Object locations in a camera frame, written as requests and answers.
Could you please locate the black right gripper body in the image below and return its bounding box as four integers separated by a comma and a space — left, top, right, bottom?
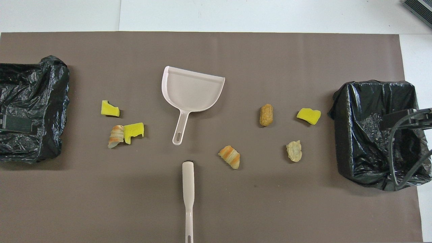
380, 108, 432, 131

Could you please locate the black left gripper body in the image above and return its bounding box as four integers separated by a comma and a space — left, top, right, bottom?
0, 114, 35, 133

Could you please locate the rounded yellow sponge piece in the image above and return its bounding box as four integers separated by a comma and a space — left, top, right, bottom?
296, 108, 322, 126

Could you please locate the small yellow sponge piece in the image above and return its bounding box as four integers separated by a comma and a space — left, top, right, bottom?
101, 100, 120, 117

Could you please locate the pale striped croissant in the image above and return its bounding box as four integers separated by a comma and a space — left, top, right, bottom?
107, 125, 125, 149

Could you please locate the pale tan dumpling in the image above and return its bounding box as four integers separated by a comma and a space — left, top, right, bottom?
286, 140, 303, 163

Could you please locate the large notched yellow sponge piece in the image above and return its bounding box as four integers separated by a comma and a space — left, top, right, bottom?
123, 122, 145, 145

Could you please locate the brown oval bread roll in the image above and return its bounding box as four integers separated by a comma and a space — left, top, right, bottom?
259, 104, 274, 127

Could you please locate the orange striped croissant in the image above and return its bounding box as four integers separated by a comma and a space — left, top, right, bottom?
218, 145, 241, 170

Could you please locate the pale pink plastic dustpan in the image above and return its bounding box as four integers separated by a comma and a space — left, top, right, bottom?
161, 66, 226, 146

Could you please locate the black bag lined bin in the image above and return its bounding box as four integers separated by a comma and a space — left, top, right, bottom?
0, 55, 71, 165
327, 80, 432, 192

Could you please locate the dark ribbed device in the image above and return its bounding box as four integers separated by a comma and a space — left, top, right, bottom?
403, 0, 432, 30

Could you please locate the brown table mat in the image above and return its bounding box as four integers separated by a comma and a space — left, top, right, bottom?
0, 31, 424, 243

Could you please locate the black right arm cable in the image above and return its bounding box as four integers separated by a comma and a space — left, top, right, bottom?
387, 110, 432, 188

